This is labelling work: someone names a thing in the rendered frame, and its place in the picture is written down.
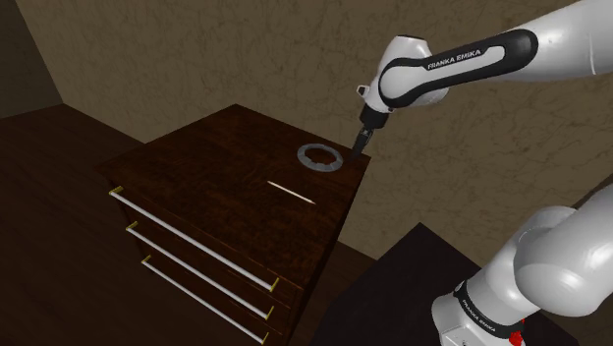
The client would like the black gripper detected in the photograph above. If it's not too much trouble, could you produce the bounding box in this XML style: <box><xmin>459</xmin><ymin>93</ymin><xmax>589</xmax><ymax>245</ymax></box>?
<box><xmin>349</xmin><ymin>104</ymin><xmax>390</xmax><ymax>161</ymax></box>

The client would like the thin white stick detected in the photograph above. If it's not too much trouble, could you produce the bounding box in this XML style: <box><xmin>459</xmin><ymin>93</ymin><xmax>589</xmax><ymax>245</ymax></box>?
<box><xmin>265</xmin><ymin>180</ymin><xmax>317</xmax><ymax>205</ymax></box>

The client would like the dark wooden chest of drawers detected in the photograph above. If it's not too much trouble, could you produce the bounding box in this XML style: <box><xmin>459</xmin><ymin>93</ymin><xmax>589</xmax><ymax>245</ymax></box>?
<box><xmin>95</xmin><ymin>103</ymin><xmax>372</xmax><ymax>346</ymax></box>

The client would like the grey ring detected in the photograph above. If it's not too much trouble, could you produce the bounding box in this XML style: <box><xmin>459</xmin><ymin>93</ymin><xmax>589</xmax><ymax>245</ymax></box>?
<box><xmin>297</xmin><ymin>143</ymin><xmax>345</xmax><ymax>172</ymax></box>

